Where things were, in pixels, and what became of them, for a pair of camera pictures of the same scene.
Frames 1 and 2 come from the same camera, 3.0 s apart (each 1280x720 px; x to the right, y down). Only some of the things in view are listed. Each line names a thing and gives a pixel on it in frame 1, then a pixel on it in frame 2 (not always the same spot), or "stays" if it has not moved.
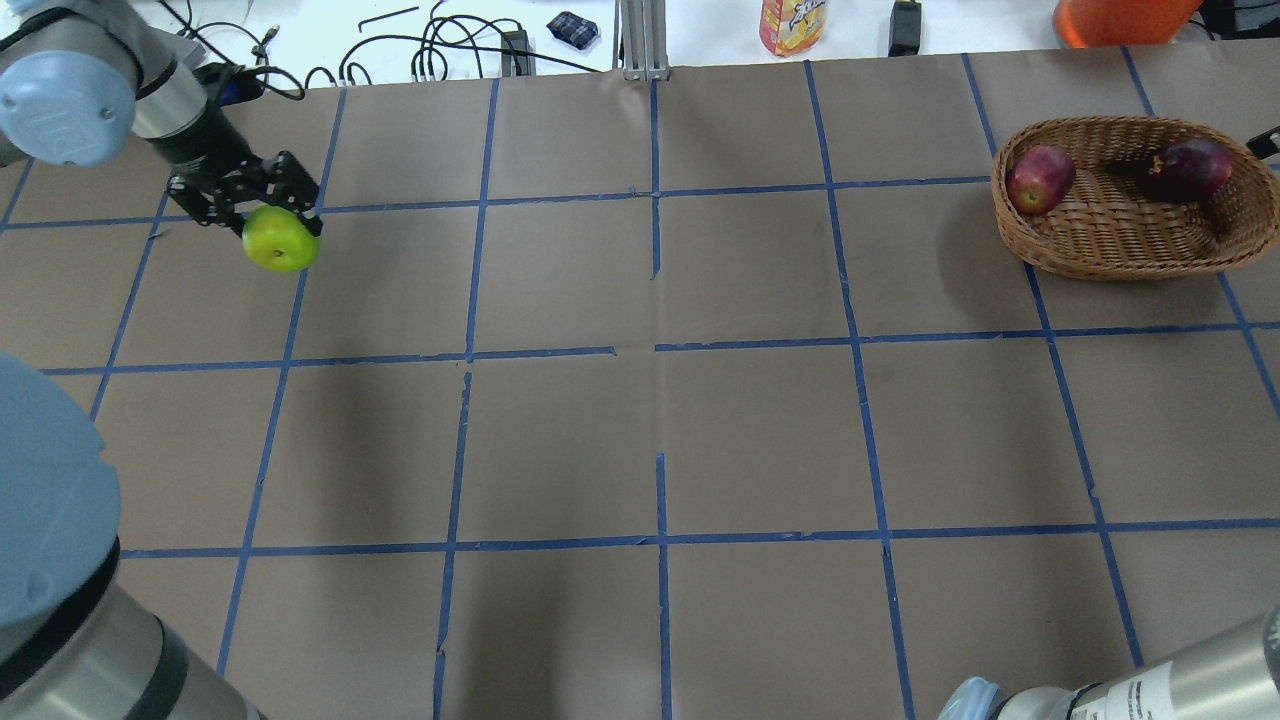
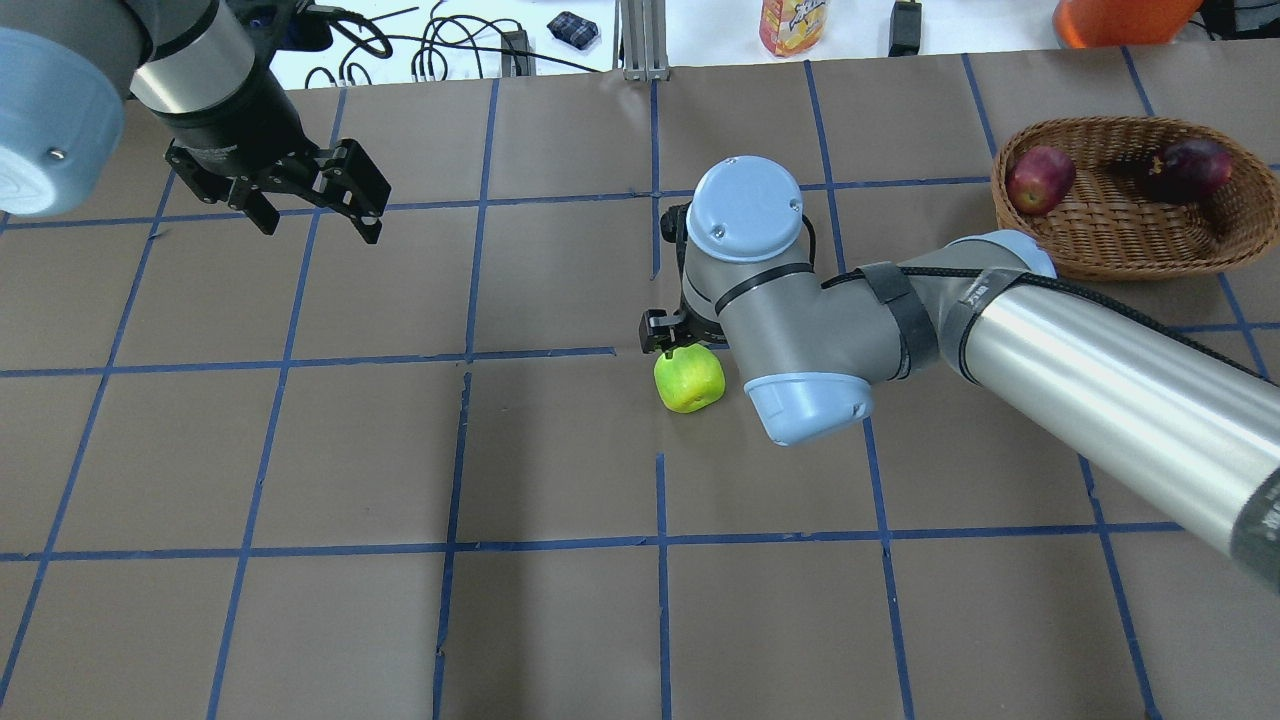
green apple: (280, 241) -> (692, 379)
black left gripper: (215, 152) -> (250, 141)
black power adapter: (905, 29) stays
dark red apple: (1190, 170) stays
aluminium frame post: (643, 40) stays
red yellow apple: (1039, 177) stays
